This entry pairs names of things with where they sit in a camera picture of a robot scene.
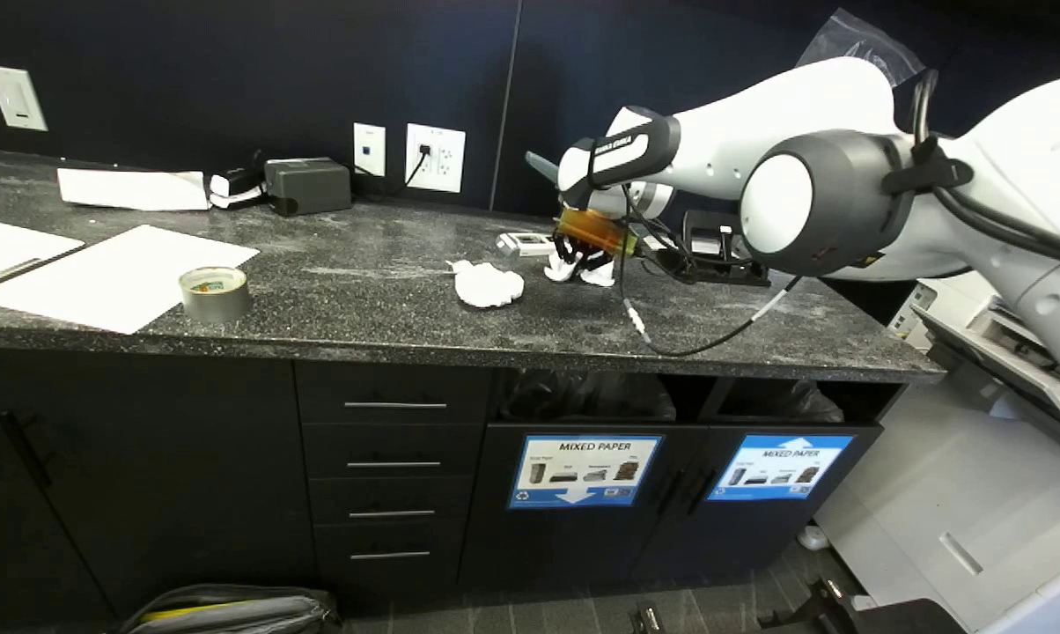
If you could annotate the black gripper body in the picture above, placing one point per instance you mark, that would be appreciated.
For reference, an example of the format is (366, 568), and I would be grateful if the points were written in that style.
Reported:
(580, 244)

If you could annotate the wide white paper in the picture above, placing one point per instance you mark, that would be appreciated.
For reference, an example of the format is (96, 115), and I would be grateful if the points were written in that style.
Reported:
(487, 288)

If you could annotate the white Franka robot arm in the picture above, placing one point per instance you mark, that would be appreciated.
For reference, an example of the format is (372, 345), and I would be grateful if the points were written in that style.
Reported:
(845, 179)

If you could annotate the black bin liner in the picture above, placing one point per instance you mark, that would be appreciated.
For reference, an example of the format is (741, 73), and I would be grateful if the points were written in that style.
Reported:
(575, 403)

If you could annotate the wide blue bin label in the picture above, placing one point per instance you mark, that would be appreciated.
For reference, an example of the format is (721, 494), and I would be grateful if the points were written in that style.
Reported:
(583, 468)

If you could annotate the slanted blue bin label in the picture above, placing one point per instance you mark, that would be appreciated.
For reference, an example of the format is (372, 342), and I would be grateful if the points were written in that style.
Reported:
(777, 467)

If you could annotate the orange cylindrical wrist attachment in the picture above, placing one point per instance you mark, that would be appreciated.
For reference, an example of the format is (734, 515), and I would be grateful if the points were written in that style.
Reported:
(593, 225)

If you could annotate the flat white desk tool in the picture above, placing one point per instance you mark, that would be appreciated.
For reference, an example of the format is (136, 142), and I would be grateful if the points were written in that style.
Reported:
(521, 244)

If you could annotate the black box device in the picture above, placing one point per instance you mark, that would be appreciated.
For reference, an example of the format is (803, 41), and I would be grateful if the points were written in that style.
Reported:
(309, 183)

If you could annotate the small white label device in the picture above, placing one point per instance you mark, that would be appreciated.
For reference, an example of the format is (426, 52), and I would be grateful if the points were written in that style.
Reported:
(232, 189)

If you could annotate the clear plastic bag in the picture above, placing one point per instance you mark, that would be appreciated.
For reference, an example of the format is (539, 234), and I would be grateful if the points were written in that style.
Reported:
(856, 41)

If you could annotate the white stand foot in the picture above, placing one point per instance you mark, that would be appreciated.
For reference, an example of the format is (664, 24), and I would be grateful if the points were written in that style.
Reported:
(811, 539)

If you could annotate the roll of tape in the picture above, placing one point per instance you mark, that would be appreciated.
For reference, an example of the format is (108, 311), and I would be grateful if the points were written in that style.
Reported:
(214, 288)

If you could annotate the white office printer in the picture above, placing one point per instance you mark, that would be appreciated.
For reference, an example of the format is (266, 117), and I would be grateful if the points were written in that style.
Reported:
(997, 345)

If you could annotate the white power strip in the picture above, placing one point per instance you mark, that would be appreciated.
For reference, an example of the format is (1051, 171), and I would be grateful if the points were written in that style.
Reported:
(133, 191)

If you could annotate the wide black cabinet door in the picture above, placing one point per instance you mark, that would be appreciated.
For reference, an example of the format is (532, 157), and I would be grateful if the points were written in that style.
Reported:
(164, 468)

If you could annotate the large white paper sheet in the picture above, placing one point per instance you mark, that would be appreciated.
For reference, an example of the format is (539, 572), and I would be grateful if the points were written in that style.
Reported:
(110, 281)

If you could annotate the printed white paper sheet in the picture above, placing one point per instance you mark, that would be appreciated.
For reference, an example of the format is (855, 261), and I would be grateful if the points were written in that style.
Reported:
(0, 252)

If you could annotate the wide white wall outlet plate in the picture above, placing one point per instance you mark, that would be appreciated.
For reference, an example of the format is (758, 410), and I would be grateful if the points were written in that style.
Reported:
(436, 157)

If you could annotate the narrow white wall outlet plate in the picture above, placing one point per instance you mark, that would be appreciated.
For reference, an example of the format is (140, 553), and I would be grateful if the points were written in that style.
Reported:
(366, 149)

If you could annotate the white light switch plate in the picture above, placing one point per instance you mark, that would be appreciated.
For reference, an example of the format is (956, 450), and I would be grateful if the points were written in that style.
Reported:
(15, 96)

